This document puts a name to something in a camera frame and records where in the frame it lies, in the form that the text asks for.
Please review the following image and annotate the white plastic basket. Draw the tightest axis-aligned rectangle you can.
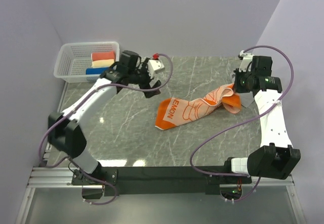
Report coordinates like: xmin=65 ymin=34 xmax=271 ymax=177
xmin=54 ymin=41 xmax=119 ymax=83

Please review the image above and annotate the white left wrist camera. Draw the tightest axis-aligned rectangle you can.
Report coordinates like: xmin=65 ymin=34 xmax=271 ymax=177
xmin=147 ymin=54 xmax=165 ymax=78

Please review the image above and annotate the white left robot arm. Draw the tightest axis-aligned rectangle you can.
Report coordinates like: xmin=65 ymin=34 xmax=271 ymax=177
xmin=48 ymin=51 xmax=164 ymax=185

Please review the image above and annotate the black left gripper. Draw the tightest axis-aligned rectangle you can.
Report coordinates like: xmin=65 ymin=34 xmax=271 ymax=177
xmin=129 ymin=59 xmax=161 ymax=98

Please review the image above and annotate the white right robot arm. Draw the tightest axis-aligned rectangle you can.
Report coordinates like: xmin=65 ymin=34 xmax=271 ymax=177
xmin=223 ymin=52 xmax=301 ymax=183

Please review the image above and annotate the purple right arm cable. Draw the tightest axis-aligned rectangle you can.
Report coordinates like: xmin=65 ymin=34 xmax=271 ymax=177
xmin=189 ymin=44 xmax=294 ymax=203

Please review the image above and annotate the cream rolled towel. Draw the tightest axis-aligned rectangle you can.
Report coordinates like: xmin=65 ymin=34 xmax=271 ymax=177
xmin=92 ymin=59 xmax=115 ymax=68

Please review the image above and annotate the grey towel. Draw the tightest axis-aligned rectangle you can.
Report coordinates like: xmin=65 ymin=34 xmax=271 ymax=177
xmin=240 ymin=95 xmax=254 ymax=108

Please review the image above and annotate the blue rolled towel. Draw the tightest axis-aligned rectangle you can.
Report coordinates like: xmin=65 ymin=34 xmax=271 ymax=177
xmin=86 ymin=67 xmax=109 ymax=75

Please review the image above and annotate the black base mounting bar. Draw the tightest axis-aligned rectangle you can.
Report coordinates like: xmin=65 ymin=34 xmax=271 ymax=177
xmin=71 ymin=165 xmax=254 ymax=197

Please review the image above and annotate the orange cartoon towel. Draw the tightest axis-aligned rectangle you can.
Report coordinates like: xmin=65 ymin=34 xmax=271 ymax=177
xmin=155 ymin=84 xmax=241 ymax=130

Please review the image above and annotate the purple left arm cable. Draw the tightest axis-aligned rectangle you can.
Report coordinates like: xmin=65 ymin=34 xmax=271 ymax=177
xmin=37 ymin=53 xmax=174 ymax=206

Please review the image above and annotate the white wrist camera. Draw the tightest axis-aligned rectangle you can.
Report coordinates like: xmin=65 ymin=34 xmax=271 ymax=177
xmin=238 ymin=50 xmax=254 ymax=72
xmin=147 ymin=54 xmax=165 ymax=78

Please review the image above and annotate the red rolled towel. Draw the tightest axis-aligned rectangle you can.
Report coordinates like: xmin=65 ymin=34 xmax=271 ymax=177
xmin=91 ymin=51 xmax=115 ymax=61

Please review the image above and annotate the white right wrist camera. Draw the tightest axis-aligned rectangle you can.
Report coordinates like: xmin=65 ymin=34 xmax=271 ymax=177
xmin=238 ymin=50 xmax=254 ymax=72

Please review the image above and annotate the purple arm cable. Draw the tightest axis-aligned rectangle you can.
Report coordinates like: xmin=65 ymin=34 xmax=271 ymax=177
xmin=189 ymin=44 xmax=294 ymax=203
xmin=37 ymin=53 xmax=174 ymax=206

